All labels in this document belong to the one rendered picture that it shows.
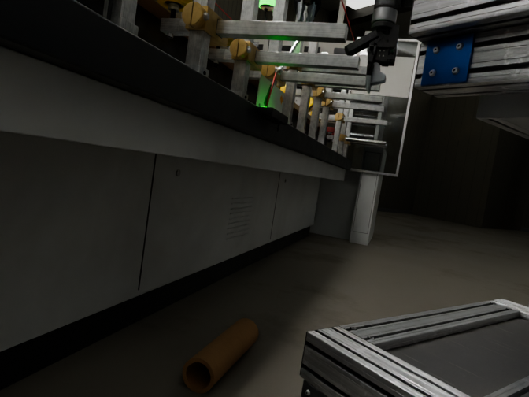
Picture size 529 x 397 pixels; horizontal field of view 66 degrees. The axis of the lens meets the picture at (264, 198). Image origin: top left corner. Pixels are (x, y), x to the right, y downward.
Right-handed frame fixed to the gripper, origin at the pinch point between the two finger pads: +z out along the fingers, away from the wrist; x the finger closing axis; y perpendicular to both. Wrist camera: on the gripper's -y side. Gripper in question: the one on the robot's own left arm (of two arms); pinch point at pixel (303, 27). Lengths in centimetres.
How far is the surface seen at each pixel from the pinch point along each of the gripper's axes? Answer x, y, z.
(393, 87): 97, -202, -40
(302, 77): 2.2, 0.7, 16.5
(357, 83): 19.4, 7.1, 17.0
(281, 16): -7.9, 1.9, -1.5
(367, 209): 93, -208, 64
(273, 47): -8.9, 1.3, 8.5
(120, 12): -34, 73, 30
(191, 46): -27, 48, 26
